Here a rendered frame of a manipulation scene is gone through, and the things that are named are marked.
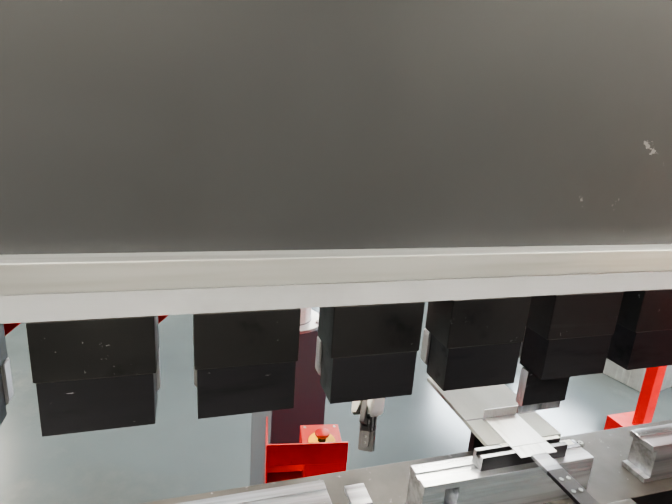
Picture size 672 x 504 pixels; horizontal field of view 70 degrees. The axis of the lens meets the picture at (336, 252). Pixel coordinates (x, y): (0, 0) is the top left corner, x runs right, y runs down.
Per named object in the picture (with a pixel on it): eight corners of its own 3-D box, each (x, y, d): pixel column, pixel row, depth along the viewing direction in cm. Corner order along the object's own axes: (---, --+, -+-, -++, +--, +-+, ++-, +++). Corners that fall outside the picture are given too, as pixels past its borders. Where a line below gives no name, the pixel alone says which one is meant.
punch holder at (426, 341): (488, 360, 94) (502, 279, 90) (515, 383, 86) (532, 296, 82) (418, 366, 90) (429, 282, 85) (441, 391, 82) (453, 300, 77)
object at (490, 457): (554, 447, 102) (557, 435, 101) (564, 456, 99) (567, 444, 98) (471, 460, 96) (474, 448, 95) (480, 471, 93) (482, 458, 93)
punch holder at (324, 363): (393, 369, 88) (403, 283, 84) (414, 394, 80) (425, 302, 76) (314, 376, 84) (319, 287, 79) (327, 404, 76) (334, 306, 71)
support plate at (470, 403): (488, 374, 126) (489, 370, 126) (560, 437, 102) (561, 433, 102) (426, 380, 121) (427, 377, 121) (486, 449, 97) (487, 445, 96)
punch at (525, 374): (555, 404, 98) (564, 362, 95) (562, 410, 96) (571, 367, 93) (513, 410, 95) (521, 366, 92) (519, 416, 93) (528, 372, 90)
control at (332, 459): (334, 459, 139) (339, 405, 134) (343, 502, 124) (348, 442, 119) (264, 462, 136) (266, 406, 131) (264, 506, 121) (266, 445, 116)
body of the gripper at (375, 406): (363, 361, 113) (359, 411, 110) (350, 359, 104) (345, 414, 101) (395, 365, 110) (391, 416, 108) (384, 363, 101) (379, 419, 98)
